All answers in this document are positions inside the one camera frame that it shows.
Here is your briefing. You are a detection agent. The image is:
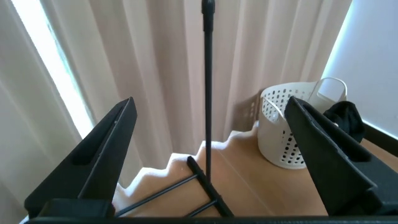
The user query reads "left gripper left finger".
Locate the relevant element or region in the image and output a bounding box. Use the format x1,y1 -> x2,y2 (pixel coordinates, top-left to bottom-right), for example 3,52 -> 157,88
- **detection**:
24,96 -> 138,218

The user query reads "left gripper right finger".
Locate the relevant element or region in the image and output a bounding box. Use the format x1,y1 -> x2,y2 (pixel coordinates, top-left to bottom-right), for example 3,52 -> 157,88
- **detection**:
284,96 -> 398,217

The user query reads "heap of clothes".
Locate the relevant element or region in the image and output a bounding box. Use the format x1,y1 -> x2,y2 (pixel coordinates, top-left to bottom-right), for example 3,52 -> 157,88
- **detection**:
323,101 -> 366,144

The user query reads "white laundry basket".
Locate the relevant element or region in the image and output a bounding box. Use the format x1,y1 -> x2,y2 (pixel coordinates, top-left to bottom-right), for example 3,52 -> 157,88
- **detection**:
257,77 -> 348,170

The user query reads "black clothes rack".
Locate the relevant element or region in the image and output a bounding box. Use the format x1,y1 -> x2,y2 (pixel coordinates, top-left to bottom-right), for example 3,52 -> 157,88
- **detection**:
114,0 -> 234,218

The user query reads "window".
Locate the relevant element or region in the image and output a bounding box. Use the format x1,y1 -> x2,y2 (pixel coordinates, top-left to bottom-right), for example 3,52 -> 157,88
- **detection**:
11,0 -> 96,139

